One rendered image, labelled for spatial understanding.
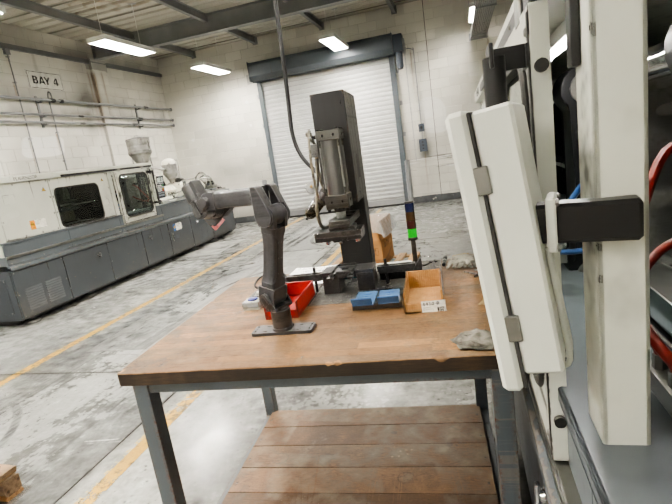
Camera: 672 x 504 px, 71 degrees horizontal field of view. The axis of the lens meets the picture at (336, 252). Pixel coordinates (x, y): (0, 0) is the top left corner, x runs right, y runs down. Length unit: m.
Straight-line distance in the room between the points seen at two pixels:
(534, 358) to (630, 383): 0.15
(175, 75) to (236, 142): 2.19
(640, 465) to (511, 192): 0.40
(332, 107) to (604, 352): 1.36
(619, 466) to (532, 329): 0.22
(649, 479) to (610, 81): 0.50
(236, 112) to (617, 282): 11.61
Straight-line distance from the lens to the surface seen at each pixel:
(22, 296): 6.48
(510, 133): 0.63
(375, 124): 11.02
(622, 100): 0.69
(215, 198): 1.56
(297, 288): 1.88
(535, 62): 0.84
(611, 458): 0.80
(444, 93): 10.96
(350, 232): 1.77
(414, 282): 1.76
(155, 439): 1.64
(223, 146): 12.27
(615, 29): 0.70
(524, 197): 0.63
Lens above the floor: 1.44
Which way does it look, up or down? 12 degrees down
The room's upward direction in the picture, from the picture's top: 8 degrees counter-clockwise
